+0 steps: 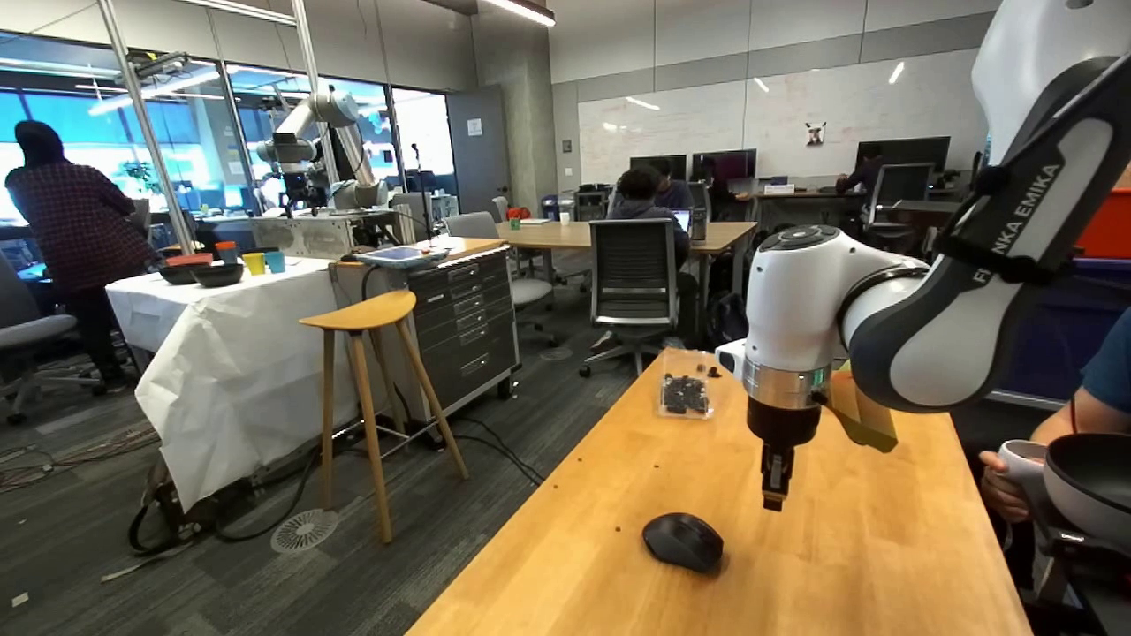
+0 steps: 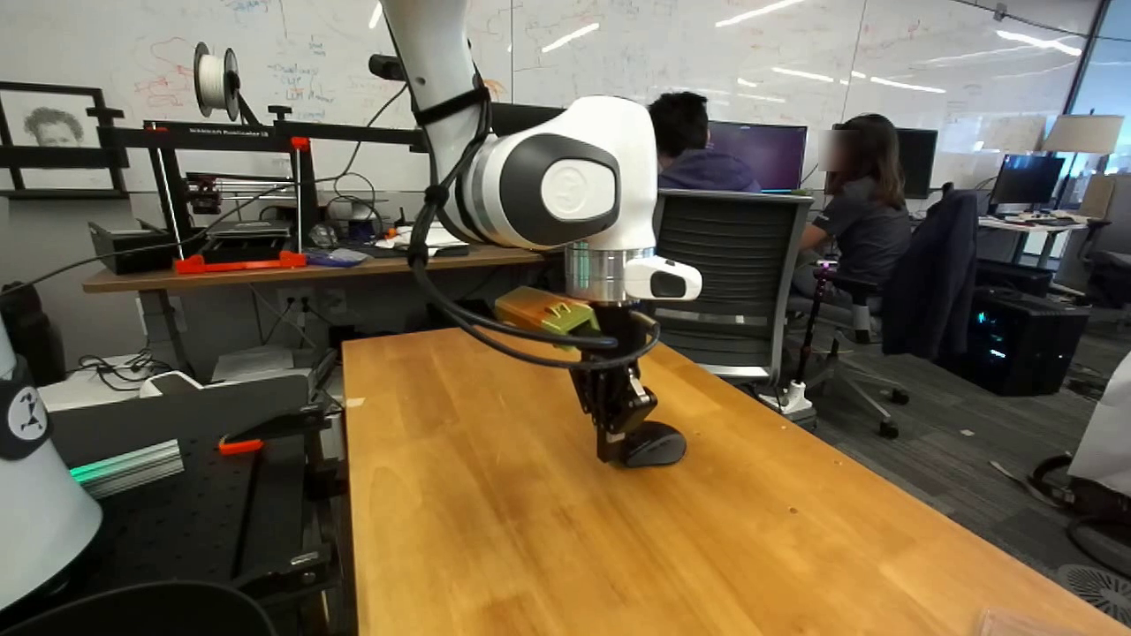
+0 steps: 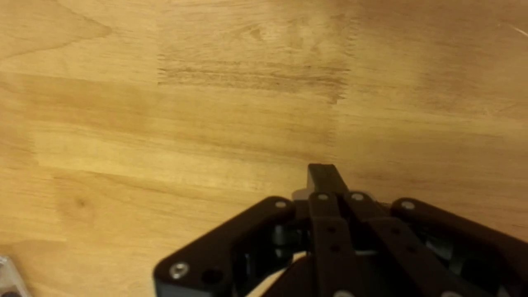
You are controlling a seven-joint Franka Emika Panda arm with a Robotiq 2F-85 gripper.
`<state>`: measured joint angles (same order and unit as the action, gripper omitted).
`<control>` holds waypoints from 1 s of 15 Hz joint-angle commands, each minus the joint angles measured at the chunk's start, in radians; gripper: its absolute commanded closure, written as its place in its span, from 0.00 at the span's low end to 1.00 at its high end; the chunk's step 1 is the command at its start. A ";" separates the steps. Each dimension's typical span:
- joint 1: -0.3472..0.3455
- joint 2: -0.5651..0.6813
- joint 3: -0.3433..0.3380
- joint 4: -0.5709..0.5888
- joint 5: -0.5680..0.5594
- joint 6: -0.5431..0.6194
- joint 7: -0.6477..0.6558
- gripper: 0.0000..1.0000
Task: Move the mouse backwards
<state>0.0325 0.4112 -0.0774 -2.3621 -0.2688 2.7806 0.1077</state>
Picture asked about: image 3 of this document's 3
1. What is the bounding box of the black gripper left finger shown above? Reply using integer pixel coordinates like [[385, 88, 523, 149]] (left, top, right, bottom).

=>
[[152, 162, 355, 297]]

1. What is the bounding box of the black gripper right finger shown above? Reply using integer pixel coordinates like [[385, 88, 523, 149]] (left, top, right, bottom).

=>
[[328, 164, 528, 297]]

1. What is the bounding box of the clear bag of black screws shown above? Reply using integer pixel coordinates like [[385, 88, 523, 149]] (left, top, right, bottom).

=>
[[0, 255, 30, 297]]

